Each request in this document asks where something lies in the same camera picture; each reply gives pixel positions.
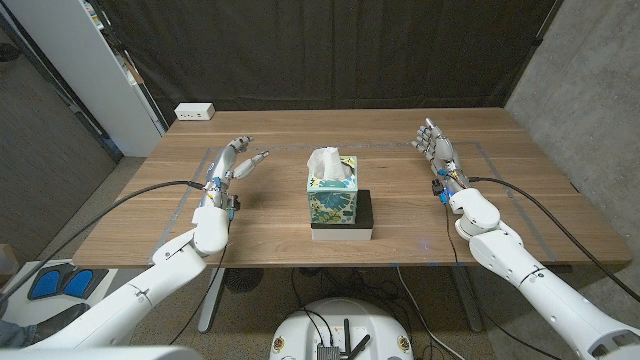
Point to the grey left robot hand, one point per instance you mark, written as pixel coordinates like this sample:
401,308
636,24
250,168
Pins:
222,167

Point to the blue right wrist plug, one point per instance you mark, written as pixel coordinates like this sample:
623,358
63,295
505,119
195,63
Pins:
444,196

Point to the grey table leg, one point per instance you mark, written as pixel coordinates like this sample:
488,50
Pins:
212,300
467,300

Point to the blue jeans leg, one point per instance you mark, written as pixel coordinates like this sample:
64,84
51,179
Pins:
17,336

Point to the white tissue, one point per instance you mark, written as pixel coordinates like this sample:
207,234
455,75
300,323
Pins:
327,162

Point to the white cabinet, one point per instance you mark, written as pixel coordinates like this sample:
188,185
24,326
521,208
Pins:
75,55

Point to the white power strip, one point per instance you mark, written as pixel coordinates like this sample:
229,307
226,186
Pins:
194,111

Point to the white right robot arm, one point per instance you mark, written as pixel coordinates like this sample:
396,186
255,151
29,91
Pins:
550,295

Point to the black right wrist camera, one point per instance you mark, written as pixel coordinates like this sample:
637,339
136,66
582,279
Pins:
437,187

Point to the grey mini computer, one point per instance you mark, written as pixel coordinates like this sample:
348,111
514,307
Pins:
327,352

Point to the white floor board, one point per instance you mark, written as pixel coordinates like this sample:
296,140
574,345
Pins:
20,310

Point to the black leather shoe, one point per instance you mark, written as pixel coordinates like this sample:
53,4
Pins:
62,322

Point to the black antenna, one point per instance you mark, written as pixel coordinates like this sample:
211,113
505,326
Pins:
346,335
361,346

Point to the black round fan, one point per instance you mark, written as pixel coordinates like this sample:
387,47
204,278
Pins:
243,279

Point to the black box with white base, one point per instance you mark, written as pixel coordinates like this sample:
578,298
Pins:
364,215

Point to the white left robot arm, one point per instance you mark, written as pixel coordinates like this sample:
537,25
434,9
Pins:
150,285

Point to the black backdrop pole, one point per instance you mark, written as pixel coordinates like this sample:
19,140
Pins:
532,50

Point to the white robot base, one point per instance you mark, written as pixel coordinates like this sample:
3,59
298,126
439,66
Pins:
300,330

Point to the black curtain backdrop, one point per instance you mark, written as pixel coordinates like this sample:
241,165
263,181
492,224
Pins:
325,50

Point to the blue foot pedal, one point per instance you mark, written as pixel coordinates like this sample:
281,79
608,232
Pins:
78,282
45,283

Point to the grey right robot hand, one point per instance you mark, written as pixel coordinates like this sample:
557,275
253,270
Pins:
442,152

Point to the cardboard box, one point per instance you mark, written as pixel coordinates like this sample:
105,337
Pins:
7,262

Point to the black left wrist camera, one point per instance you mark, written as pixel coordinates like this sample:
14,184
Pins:
233,202

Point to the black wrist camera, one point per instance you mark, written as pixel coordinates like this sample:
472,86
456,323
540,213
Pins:
233,202
437,187

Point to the teal floral tissue box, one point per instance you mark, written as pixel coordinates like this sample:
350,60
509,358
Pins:
332,205

